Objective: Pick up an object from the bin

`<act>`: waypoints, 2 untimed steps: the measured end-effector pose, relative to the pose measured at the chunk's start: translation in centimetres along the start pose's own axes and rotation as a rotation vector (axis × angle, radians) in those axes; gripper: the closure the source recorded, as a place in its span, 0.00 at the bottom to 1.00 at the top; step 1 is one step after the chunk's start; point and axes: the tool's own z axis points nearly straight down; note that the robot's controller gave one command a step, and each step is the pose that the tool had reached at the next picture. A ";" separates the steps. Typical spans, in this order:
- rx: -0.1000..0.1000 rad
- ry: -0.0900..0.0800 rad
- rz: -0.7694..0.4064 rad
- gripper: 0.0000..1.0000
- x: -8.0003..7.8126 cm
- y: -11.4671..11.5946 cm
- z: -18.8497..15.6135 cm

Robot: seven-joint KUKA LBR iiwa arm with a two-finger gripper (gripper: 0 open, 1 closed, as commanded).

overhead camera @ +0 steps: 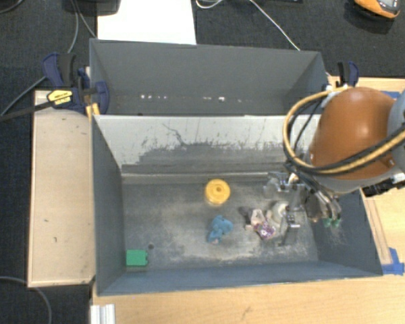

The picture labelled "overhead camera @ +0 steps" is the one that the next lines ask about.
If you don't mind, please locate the white round cup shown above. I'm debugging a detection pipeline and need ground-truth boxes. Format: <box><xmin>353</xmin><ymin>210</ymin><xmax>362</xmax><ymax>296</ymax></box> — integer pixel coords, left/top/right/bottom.
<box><xmin>271</xmin><ymin>200</ymin><xmax>290</xmax><ymax>225</ymax></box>

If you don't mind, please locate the green block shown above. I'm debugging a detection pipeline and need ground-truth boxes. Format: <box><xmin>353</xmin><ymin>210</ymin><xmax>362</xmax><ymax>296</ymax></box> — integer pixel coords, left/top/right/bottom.
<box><xmin>126</xmin><ymin>249</ymin><xmax>149</xmax><ymax>268</ymax></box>

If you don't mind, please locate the purple patterned packet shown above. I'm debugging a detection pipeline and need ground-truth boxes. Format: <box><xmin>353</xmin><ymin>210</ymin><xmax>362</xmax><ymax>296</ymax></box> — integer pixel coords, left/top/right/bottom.
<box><xmin>248</xmin><ymin>209</ymin><xmax>276</xmax><ymax>241</ymax></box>

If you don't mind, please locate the black cylinder on white bracket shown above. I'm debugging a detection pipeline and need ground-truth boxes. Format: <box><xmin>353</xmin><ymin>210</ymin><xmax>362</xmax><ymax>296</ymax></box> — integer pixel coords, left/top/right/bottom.
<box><xmin>361</xmin><ymin>172</ymin><xmax>405</xmax><ymax>197</ymax></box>

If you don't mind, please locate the pale wood board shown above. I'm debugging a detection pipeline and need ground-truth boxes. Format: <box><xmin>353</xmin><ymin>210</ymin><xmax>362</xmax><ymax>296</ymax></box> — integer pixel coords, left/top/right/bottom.
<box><xmin>27</xmin><ymin>89</ymin><xmax>97</xmax><ymax>288</ymax></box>

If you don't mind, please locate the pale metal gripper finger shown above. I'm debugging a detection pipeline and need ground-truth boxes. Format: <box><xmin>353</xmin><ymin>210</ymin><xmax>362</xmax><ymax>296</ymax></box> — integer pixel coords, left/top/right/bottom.
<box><xmin>286</xmin><ymin>213</ymin><xmax>302</xmax><ymax>246</ymax></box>
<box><xmin>278</xmin><ymin>214</ymin><xmax>288</xmax><ymax>246</ymax></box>

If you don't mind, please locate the grey metal bin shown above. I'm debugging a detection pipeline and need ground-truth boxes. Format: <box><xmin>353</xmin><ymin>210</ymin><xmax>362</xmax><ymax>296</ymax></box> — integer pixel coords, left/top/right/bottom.
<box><xmin>88</xmin><ymin>38</ymin><xmax>384</xmax><ymax>297</ymax></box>

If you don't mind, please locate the yellow ring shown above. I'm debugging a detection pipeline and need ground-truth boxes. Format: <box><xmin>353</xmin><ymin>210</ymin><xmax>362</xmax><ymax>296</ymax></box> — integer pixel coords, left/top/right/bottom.
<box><xmin>204</xmin><ymin>178</ymin><xmax>232</xmax><ymax>206</ymax></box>

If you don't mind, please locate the blue toy animal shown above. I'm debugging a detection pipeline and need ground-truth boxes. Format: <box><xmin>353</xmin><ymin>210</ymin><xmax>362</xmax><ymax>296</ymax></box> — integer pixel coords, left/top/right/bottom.
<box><xmin>207</xmin><ymin>215</ymin><xmax>234</xmax><ymax>245</ymax></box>

